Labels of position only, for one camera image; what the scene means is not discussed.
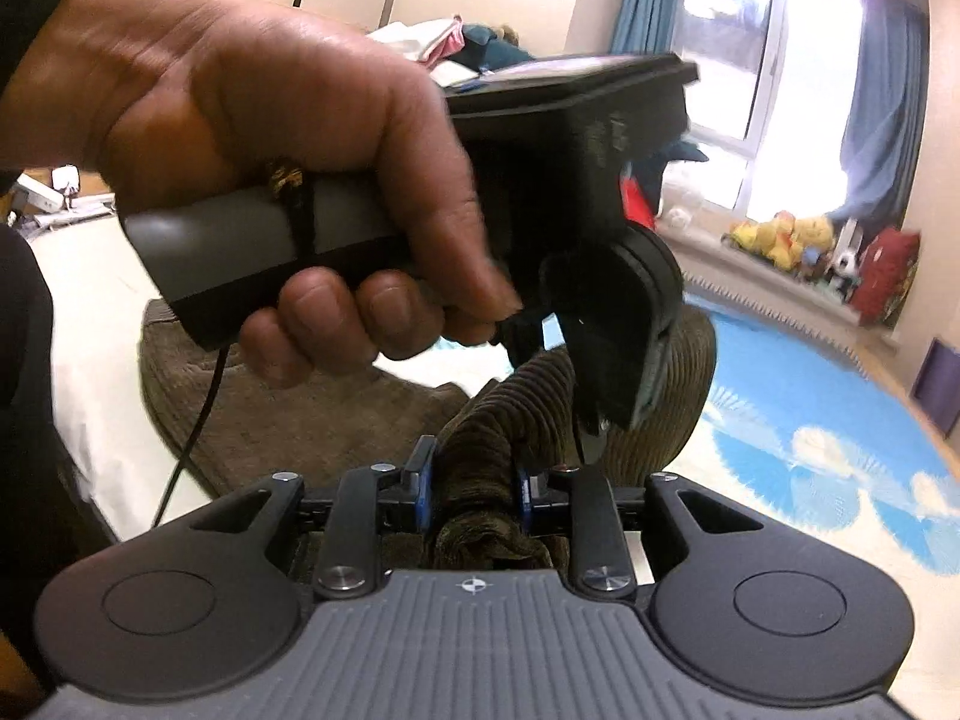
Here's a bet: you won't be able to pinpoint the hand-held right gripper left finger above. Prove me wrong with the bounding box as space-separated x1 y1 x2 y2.
184 435 440 599

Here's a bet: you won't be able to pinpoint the white toy figure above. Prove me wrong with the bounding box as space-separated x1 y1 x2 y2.
827 216 865 295

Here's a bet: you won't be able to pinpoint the black cable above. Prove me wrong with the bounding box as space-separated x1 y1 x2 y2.
150 345 226 530

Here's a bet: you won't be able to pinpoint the pile of clothes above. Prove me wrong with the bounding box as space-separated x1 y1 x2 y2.
366 13 539 89

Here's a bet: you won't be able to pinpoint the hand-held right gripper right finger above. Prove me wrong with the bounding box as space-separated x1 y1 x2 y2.
514 463 770 599

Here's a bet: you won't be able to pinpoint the person's dark clothed torso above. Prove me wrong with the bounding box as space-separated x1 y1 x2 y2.
0 225 113 691

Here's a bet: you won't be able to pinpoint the red cushion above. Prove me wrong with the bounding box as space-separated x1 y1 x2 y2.
850 227 923 329

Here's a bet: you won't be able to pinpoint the blue cloud print bedsheet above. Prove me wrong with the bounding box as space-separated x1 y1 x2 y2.
30 232 960 698

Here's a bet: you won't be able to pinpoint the window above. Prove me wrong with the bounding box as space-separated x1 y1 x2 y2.
667 0 875 222

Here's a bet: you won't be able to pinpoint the purple box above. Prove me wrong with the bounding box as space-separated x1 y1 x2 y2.
910 336 960 437

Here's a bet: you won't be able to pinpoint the person's left hand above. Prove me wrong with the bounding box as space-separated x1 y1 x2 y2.
0 0 527 391

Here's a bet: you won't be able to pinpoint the brown corduroy pants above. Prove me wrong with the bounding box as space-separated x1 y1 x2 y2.
139 300 717 578

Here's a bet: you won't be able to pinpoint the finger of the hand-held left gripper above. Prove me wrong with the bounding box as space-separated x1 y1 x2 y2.
570 397 616 467

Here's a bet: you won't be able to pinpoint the yellow plush toy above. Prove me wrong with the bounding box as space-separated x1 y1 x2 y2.
729 211 835 272

